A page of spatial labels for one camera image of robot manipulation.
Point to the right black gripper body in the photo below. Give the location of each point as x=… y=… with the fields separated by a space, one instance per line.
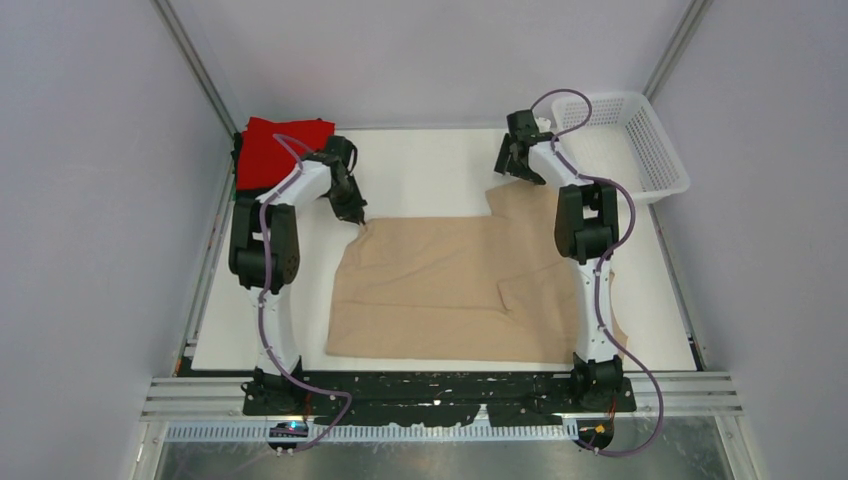
x=526 y=174

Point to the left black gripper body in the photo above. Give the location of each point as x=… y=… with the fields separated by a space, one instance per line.
x=347 y=201

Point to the beige t shirt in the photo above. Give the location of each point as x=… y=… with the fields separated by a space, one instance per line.
x=477 y=288

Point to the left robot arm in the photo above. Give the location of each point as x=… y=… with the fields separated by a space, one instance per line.
x=264 y=252

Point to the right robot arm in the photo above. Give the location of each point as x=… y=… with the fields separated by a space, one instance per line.
x=586 y=227

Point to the red folded t shirt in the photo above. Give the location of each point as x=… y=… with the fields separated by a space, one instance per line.
x=268 y=148

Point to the white plastic basket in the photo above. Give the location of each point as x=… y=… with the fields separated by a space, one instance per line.
x=622 y=139

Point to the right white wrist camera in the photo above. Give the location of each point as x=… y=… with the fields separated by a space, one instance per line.
x=543 y=124

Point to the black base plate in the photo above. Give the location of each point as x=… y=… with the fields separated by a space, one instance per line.
x=431 y=399

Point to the aluminium frame rail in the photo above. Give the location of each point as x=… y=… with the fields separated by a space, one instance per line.
x=214 y=398

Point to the white slotted cable duct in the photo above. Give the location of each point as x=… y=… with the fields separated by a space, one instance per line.
x=299 y=430

